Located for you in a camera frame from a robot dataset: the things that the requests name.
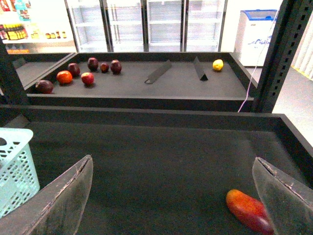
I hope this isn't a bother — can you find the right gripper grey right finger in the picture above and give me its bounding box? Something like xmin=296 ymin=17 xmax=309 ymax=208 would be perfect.
xmin=252 ymin=157 xmax=313 ymax=235

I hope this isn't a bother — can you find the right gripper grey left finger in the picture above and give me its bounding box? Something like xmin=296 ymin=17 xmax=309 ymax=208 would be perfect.
xmin=0 ymin=155 xmax=93 ymax=235

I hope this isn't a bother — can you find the light blue plastic basket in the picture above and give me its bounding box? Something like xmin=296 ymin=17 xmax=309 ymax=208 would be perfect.
xmin=0 ymin=128 xmax=40 ymax=217

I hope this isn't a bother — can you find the dark red apple front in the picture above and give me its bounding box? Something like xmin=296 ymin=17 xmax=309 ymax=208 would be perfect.
xmin=35 ymin=80 xmax=54 ymax=94

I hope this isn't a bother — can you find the red yellow apple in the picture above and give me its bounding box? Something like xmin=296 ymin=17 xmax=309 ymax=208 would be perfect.
xmin=81 ymin=72 xmax=94 ymax=86

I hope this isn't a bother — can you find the dark red apple behind orange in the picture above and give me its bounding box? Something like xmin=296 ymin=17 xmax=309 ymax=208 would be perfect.
xmin=67 ymin=63 xmax=80 ymax=77

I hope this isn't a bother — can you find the small dark red apple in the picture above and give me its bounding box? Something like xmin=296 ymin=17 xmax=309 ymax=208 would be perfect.
xmin=100 ymin=63 xmax=110 ymax=73

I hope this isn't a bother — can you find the dark red apple rear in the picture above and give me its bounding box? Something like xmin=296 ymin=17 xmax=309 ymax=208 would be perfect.
xmin=87 ymin=57 xmax=99 ymax=71

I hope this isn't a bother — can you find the large dark red apple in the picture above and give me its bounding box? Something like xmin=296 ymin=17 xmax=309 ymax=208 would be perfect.
xmin=110 ymin=59 xmax=122 ymax=74

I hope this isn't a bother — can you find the red orange mango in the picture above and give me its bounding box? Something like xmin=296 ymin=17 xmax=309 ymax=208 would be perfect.
xmin=226 ymin=189 xmax=274 ymax=235

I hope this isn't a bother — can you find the black lower right produce tray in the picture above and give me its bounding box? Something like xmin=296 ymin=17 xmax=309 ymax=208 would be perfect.
xmin=0 ymin=106 xmax=313 ymax=235

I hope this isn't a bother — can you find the black produce tray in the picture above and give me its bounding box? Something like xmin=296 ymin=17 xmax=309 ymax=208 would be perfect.
xmin=0 ymin=106 xmax=313 ymax=235
xmin=9 ymin=52 xmax=77 ymax=91
xmin=26 ymin=52 xmax=257 ymax=112

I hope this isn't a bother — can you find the orange red fruit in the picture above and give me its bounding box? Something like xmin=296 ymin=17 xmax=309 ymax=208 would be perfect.
xmin=56 ymin=70 xmax=73 ymax=85

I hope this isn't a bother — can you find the black upper right produce tray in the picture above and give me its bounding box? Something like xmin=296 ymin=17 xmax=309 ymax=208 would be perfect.
xmin=26 ymin=52 xmax=257 ymax=112

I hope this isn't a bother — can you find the black upper left produce tray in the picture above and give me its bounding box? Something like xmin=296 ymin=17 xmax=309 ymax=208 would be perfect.
xmin=9 ymin=52 xmax=77 ymax=91

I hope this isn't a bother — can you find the yellow lemon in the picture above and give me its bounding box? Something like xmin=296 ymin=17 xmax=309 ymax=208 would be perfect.
xmin=212 ymin=59 xmax=224 ymax=71

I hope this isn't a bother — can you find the black divider strip right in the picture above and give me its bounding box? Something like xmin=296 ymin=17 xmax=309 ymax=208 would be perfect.
xmin=193 ymin=57 xmax=208 ymax=81

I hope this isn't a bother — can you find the black divider strip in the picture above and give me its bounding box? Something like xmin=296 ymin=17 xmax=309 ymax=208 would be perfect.
xmin=144 ymin=60 xmax=172 ymax=85
xmin=193 ymin=57 xmax=208 ymax=81

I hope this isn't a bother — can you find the white chest freezer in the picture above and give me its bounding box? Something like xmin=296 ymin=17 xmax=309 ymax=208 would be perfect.
xmin=234 ymin=9 xmax=277 ymax=67

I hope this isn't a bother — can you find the black divider strip left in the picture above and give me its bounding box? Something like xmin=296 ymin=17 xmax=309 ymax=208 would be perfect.
xmin=144 ymin=60 xmax=172 ymax=85

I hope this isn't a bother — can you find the white shelf with bottles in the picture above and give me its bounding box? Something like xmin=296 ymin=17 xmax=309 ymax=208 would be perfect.
xmin=0 ymin=0 xmax=77 ymax=54

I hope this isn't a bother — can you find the glass door refrigerator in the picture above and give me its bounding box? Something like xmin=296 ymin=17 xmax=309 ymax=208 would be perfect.
xmin=65 ymin=0 xmax=227 ymax=52

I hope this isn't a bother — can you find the white cable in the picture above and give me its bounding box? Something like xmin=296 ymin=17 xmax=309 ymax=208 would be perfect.
xmin=237 ymin=9 xmax=279 ymax=113

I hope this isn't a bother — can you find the black perforated post right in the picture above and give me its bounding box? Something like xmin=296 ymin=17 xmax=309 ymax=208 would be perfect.
xmin=251 ymin=0 xmax=313 ymax=113

